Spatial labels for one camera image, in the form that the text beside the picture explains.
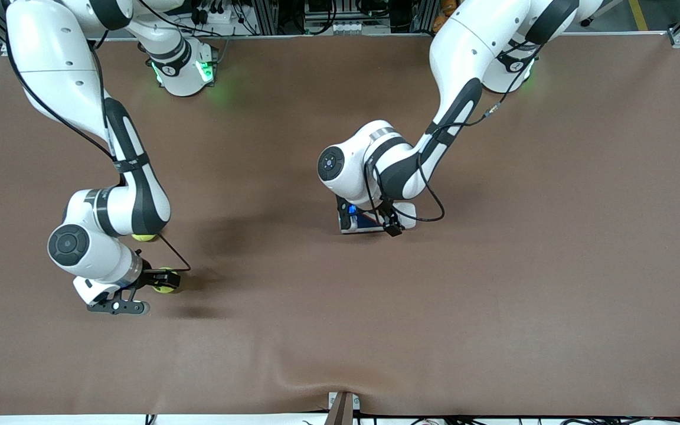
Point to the white power strip black plugs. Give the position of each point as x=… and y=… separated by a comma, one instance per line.
x=222, y=16

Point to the yellow Wilson tennis ball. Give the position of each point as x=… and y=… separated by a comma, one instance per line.
x=166, y=288
x=144, y=238

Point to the orange packaged goods pile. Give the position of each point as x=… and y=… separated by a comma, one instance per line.
x=447, y=6

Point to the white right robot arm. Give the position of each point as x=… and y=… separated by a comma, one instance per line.
x=51, y=59

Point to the aluminium equipment rack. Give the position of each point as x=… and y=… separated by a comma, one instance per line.
x=263, y=18

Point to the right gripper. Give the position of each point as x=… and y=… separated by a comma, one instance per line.
x=150, y=276

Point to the office chair base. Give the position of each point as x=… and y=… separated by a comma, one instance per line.
x=586, y=22

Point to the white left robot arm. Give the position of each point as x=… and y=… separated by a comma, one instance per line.
x=464, y=53

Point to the white blue tennis ball can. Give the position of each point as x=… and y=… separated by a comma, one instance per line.
x=408, y=215

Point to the metal table clamp bracket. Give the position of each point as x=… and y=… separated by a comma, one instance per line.
x=343, y=407

